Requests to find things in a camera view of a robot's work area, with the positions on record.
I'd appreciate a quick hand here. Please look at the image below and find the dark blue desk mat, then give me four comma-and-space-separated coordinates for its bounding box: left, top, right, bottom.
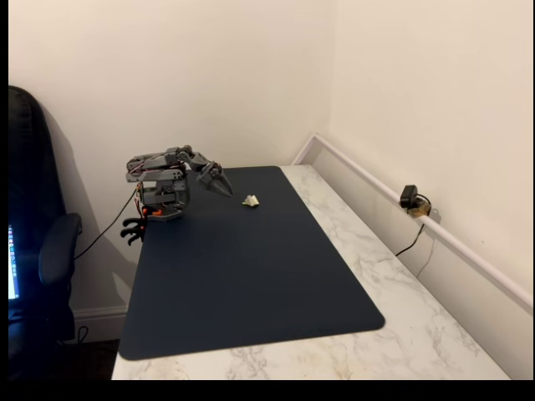
118, 165, 386, 362

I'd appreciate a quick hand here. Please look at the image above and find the black office chair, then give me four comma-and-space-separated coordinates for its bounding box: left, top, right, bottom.
8, 85, 84, 381

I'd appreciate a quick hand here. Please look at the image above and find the white baseboard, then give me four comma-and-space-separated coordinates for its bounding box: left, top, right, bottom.
72, 305, 129, 344

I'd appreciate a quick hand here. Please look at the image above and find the black webcam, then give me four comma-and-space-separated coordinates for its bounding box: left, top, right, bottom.
399, 184, 420, 209

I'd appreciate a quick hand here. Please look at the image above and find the laptop screen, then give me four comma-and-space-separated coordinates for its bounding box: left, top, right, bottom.
8, 225, 21, 301

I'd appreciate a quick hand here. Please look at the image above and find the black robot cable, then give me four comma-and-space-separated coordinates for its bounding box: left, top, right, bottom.
74, 187, 140, 261

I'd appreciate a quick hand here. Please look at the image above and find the white wall rail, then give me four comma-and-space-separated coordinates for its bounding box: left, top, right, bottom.
291, 132, 534, 313

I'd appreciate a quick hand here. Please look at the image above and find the tan webcam mount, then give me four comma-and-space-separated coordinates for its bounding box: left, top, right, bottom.
407, 200, 441, 221

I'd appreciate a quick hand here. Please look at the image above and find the black webcam cable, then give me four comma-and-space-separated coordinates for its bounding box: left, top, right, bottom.
394, 193, 433, 257

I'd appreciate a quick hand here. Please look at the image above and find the black floor cable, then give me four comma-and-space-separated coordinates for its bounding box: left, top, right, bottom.
57, 325, 90, 346

